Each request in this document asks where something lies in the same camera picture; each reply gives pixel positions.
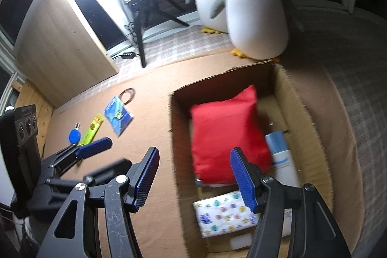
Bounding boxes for small penguin plush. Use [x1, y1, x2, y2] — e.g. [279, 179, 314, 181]
[222, 0, 292, 63]

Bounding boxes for cardboard box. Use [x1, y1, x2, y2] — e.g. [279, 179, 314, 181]
[168, 63, 333, 258]

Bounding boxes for white bottle with blue cap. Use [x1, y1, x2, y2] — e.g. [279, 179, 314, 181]
[264, 131, 302, 187]

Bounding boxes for blue green packet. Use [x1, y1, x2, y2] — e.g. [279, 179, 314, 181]
[104, 96, 134, 138]

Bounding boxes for wooden plank panel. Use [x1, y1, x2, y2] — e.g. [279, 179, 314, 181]
[14, 80, 55, 125]

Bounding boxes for black tripod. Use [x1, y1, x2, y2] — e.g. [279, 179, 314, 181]
[121, 0, 191, 69]

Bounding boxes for green bottle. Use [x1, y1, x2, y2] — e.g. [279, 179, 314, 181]
[78, 114, 105, 147]

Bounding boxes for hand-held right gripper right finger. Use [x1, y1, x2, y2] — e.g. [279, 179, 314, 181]
[230, 147, 353, 258]

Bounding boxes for patterned white tissue pack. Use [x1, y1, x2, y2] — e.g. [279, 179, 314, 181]
[193, 190, 262, 237]

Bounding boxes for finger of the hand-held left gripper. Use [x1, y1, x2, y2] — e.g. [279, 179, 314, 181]
[45, 137, 113, 177]
[45, 158, 134, 187]

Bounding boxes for red cloth bag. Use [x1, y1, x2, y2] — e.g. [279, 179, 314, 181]
[190, 85, 273, 186]

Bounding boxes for brown hair ties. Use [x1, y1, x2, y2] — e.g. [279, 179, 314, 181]
[120, 88, 136, 104]

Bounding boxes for light wooden board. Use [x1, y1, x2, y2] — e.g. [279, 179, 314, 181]
[15, 0, 120, 107]

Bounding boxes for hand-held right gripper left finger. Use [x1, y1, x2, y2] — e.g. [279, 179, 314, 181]
[36, 147, 160, 258]

